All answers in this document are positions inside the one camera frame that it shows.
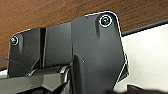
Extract blue cable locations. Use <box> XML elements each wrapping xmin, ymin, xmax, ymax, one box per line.
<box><xmin>0</xmin><ymin>57</ymin><xmax>34</xmax><ymax>76</ymax></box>

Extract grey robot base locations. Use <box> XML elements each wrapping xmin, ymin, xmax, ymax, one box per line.
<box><xmin>7</xmin><ymin>11</ymin><xmax>130</xmax><ymax>94</ymax></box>

